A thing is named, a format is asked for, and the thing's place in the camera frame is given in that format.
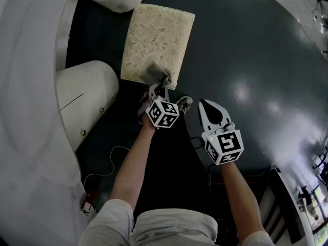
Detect white oval table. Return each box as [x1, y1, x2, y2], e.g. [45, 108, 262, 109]
[0, 0, 146, 246]

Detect grey wiping cloth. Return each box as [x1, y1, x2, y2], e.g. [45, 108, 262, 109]
[142, 61, 175, 91]

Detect red power adapter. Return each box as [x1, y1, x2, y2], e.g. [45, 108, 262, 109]
[80, 190, 98, 216]

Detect person's right shoe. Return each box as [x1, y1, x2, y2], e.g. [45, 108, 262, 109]
[176, 96, 193, 114]

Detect person's black trousers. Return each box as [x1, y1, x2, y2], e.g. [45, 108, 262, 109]
[133, 109, 214, 215]

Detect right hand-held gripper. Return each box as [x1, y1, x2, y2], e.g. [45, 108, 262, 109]
[199, 99, 244, 166]

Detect dark wooden framed furniture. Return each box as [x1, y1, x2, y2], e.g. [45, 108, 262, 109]
[261, 167, 311, 246]

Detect person's right forearm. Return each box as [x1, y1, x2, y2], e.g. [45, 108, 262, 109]
[219, 160, 265, 237]

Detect person's left forearm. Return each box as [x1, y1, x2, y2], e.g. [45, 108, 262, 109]
[109, 121, 157, 213]

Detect thin white cable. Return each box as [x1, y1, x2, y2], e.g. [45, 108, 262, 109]
[83, 146, 130, 190]

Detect person's left hand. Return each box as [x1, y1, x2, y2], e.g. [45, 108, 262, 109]
[140, 91, 151, 107]

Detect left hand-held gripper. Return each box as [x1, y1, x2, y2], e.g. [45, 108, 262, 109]
[145, 84, 180, 130]

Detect person's white shirt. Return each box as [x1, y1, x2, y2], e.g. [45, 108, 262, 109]
[78, 198, 276, 246]

